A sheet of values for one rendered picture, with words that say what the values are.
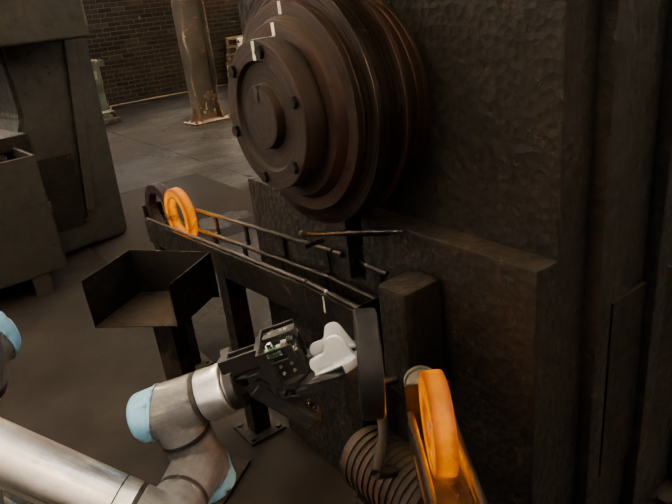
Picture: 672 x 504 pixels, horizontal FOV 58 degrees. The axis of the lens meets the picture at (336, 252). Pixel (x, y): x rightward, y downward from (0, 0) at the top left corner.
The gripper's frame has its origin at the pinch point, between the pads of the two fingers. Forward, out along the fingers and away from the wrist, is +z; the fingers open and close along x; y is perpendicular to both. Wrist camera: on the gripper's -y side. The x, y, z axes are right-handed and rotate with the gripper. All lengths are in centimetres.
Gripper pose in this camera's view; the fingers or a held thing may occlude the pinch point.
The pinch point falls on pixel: (367, 351)
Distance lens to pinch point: 86.7
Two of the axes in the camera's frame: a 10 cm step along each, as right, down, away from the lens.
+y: -3.6, -8.5, -3.8
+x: -0.3, -3.9, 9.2
